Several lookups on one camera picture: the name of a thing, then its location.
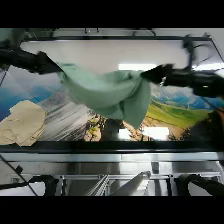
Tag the silver frame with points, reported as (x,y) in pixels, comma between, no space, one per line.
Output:
(113,176)

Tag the pale green shirt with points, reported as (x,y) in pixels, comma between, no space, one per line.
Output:
(110,93)

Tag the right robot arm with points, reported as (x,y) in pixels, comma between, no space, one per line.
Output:
(196,81)

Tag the beige garment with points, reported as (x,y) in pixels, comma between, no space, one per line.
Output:
(21,123)

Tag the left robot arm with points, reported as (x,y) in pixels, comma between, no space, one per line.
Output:
(23,60)

